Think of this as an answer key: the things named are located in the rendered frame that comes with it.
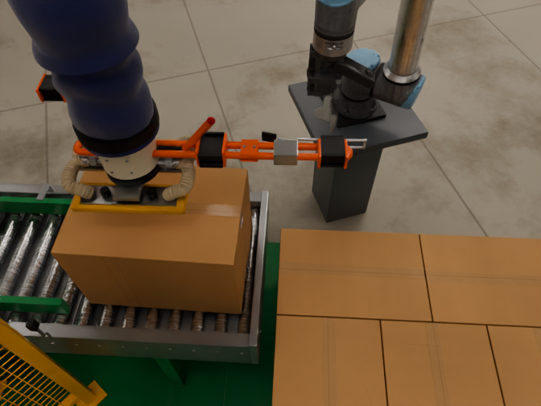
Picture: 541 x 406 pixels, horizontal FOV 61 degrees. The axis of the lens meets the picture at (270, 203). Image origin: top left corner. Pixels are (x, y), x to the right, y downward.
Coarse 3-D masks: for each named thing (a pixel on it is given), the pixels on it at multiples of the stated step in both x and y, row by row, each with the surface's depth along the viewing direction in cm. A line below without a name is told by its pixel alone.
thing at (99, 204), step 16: (96, 192) 138; (112, 192) 138; (144, 192) 138; (160, 192) 138; (80, 208) 136; (96, 208) 136; (112, 208) 135; (128, 208) 135; (144, 208) 135; (160, 208) 135; (176, 208) 135
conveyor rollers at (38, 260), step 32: (0, 224) 207; (32, 224) 203; (256, 224) 202; (0, 256) 194; (0, 288) 184; (32, 288) 186; (64, 288) 185; (64, 320) 178; (128, 320) 176; (192, 320) 176; (224, 320) 176
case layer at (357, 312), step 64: (320, 256) 192; (384, 256) 191; (448, 256) 191; (512, 256) 191; (320, 320) 176; (384, 320) 176; (448, 320) 175; (512, 320) 174; (320, 384) 162; (384, 384) 161; (448, 384) 161; (512, 384) 161
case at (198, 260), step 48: (192, 192) 162; (240, 192) 161; (96, 240) 150; (144, 240) 150; (192, 240) 150; (240, 240) 158; (96, 288) 168; (144, 288) 165; (192, 288) 161; (240, 288) 167
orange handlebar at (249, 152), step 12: (156, 144) 135; (168, 144) 134; (180, 144) 134; (228, 144) 134; (240, 144) 134; (252, 144) 133; (264, 144) 134; (300, 144) 133; (312, 144) 133; (156, 156) 133; (168, 156) 132; (180, 156) 132; (192, 156) 132; (228, 156) 132; (240, 156) 131; (252, 156) 131; (264, 156) 131; (300, 156) 131; (312, 156) 131
